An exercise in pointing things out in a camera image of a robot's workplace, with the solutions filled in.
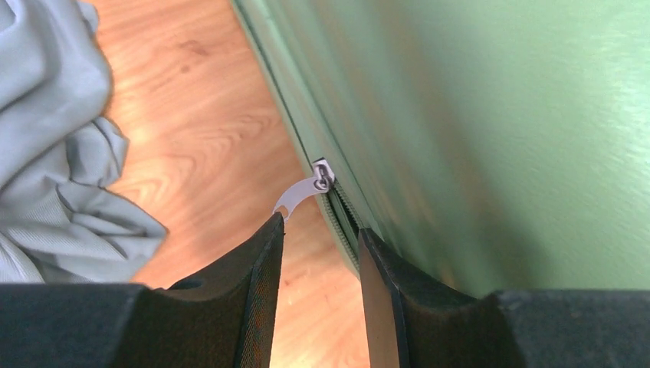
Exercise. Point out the green suitcase blue lining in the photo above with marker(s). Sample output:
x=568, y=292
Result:
x=492, y=144

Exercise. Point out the crumpled grey-green cloth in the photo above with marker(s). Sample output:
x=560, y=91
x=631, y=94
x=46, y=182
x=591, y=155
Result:
x=59, y=221

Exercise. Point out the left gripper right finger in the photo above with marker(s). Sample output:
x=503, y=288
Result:
x=413, y=320

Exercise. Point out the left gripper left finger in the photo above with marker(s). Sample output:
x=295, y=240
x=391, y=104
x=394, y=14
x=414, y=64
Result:
x=220, y=316

